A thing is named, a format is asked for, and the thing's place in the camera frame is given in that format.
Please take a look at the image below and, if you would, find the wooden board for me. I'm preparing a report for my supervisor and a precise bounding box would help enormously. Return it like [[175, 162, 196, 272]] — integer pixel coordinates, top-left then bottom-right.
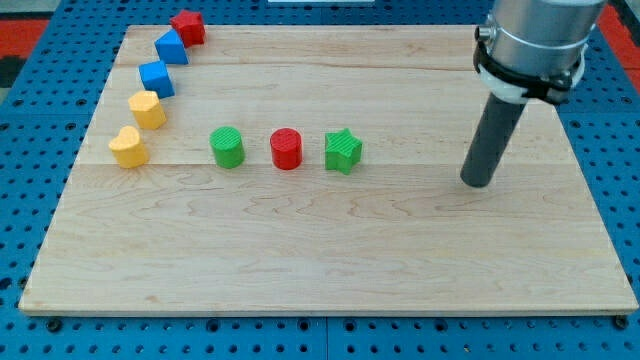
[[19, 25, 638, 317]]

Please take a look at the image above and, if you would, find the red cylinder block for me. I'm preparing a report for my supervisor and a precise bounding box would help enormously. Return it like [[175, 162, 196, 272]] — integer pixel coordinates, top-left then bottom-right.
[[270, 128, 303, 170]]

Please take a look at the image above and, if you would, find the yellow hexagon block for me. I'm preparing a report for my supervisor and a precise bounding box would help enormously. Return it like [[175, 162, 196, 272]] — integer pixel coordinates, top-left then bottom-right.
[[128, 90, 167, 130]]

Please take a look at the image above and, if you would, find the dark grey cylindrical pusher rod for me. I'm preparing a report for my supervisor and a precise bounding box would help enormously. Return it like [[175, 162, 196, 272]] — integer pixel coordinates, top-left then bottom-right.
[[460, 94, 525, 188]]

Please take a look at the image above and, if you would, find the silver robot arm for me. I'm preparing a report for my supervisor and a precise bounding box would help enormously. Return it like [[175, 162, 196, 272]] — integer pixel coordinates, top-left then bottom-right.
[[473, 0, 606, 105]]

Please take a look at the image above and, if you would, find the yellow heart block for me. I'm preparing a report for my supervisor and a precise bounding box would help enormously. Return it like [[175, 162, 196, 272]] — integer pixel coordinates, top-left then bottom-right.
[[108, 126, 150, 169]]

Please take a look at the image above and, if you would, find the green star block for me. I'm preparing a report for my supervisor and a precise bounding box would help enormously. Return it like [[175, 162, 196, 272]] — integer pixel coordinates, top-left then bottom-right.
[[324, 128, 363, 175]]

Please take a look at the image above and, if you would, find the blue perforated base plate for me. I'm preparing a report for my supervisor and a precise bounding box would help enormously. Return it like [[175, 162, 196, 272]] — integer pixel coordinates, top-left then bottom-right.
[[1, 1, 639, 359]]

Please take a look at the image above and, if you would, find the red star block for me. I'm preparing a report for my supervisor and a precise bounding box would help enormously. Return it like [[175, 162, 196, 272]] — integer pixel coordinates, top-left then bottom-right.
[[169, 9, 206, 48]]

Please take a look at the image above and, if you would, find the green cylinder block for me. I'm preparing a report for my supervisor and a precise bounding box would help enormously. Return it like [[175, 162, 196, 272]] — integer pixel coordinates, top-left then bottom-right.
[[209, 126, 245, 169]]

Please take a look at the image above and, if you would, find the blue cube block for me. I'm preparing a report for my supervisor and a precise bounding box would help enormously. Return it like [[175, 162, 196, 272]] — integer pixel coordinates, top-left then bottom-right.
[[138, 60, 175, 99]]

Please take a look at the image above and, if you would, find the blue triangular block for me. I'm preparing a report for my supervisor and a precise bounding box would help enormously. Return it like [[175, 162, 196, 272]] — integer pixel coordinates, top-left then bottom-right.
[[154, 29, 189, 65]]

